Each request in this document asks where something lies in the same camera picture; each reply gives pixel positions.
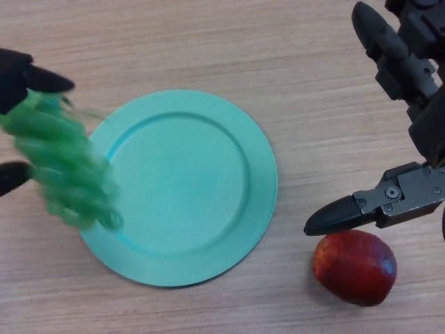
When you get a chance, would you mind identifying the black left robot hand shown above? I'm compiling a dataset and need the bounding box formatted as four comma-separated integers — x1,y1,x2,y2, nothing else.
0,47,76,198

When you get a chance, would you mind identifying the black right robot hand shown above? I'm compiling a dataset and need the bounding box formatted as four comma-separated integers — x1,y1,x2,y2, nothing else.
302,0,445,237

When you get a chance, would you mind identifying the green grapes bunch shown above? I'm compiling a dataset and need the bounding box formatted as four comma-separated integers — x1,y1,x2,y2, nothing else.
0,88,124,231

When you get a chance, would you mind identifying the red apple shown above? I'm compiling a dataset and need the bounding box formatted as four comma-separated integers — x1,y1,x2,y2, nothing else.
312,232,398,307

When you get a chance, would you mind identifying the round green plate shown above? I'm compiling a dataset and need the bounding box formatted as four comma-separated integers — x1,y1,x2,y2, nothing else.
79,89,278,288

